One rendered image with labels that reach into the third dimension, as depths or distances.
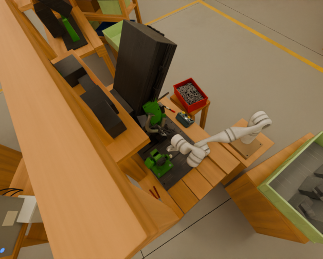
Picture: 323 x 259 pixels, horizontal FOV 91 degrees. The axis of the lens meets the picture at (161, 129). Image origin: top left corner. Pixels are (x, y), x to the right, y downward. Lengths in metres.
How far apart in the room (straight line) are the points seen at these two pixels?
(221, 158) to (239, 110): 1.51
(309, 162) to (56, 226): 1.57
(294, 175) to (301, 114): 1.62
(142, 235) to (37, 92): 0.30
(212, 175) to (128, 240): 1.13
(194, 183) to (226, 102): 1.78
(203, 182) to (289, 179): 0.61
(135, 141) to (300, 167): 1.26
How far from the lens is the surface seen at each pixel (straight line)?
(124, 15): 3.56
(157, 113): 1.21
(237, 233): 2.20
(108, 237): 0.20
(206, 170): 1.30
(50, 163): 0.27
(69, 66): 1.05
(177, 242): 2.14
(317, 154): 1.68
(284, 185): 1.48
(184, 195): 1.26
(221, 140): 1.14
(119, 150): 0.68
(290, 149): 1.67
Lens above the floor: 2.13
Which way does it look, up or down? 60 degrees down
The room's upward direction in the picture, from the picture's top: 15 degrees counter-clockwise
